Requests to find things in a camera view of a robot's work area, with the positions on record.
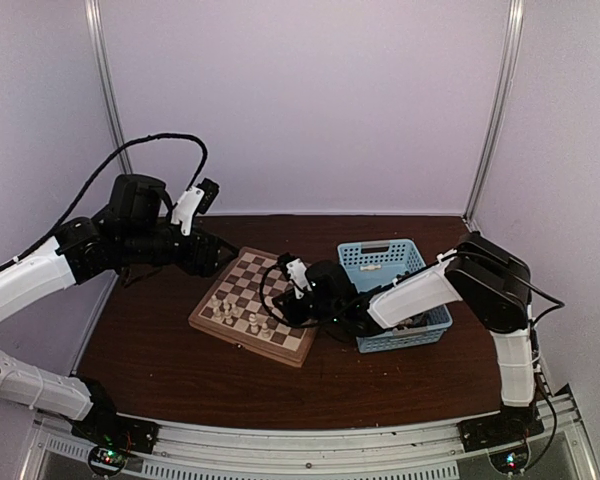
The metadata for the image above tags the left black cable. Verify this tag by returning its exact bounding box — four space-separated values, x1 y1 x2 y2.
0 132 210 281

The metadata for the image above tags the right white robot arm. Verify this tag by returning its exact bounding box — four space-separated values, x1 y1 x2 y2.
265 232 535 442

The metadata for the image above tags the white queen chess piece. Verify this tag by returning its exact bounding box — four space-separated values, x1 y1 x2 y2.
248 313 260 335

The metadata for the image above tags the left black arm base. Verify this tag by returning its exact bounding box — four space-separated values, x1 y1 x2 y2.
69 377 159 454

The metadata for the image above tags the aluminium frame post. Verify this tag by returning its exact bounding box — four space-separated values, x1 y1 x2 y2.
462 0 525 230
84 0 125 147

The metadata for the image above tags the right aluminium frame post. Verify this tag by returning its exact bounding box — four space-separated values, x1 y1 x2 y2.
462 0 525 230

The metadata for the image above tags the left aluminium frame post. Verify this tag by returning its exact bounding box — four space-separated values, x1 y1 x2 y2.
84 0 125 147

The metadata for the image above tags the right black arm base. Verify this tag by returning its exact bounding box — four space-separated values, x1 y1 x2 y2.
457 403 544 452

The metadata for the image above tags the light blue plastic basket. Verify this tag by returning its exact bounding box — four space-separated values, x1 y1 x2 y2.
337 238 455 355

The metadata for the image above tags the wooden folding chess board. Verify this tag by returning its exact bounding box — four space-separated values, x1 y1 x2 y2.
189 247 317 368

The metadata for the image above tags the white king chess piece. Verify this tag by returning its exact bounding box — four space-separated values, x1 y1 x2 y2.
360 265 382 272

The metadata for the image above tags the black cable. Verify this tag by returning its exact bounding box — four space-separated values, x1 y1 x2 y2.
0 132 210 281
258 262 321 329

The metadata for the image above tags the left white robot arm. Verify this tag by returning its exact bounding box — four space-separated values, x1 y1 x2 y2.
0 175 227 444

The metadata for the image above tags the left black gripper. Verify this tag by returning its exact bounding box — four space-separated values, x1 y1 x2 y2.
120 223 239 277

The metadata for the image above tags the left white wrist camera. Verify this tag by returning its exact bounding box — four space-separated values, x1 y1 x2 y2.
170 178 220 237

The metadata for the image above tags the right black cable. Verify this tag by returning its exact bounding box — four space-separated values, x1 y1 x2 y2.
258 262 321 329

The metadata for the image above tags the front aluminium rail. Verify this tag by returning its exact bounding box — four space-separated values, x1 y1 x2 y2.
16 394 600 479

